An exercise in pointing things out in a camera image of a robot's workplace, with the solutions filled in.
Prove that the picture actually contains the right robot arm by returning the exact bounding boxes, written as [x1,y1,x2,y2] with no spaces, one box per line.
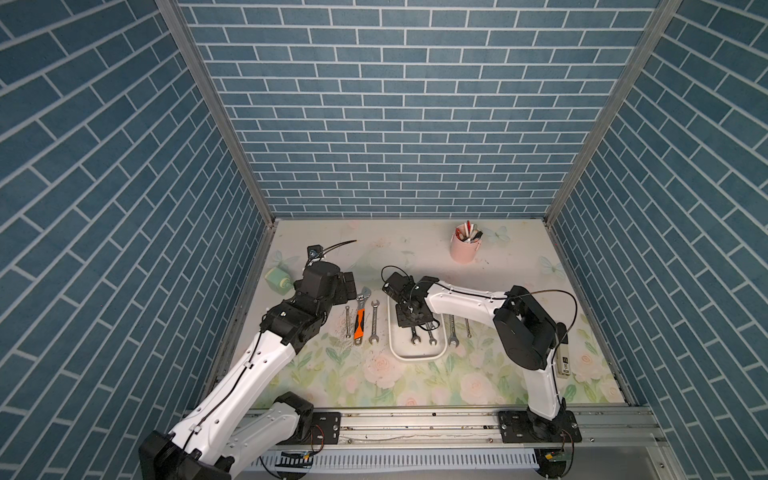
[383,272,582,444]

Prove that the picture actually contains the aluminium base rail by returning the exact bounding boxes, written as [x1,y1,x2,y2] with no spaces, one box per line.
[155,406,685,480]

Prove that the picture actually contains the large silver open-end wrench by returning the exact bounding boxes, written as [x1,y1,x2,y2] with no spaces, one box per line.
[447,315,460,348]

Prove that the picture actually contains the thin silver combination wrench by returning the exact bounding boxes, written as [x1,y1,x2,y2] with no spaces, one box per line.
[345,304,352,339]

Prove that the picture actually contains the pink pen cup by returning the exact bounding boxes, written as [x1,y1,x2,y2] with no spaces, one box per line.
[449,221,483,264]

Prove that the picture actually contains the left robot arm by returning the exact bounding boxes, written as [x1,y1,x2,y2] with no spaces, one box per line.
[139,261,357,479]

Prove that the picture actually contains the white plastic storage box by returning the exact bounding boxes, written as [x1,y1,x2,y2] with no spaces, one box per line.
[387,298,448,362]

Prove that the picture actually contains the orange handled adjustable wrench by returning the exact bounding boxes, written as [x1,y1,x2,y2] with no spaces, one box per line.
[353,287,371,345]

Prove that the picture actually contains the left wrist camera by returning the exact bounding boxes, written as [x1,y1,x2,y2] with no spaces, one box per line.
[307,245,324,263]

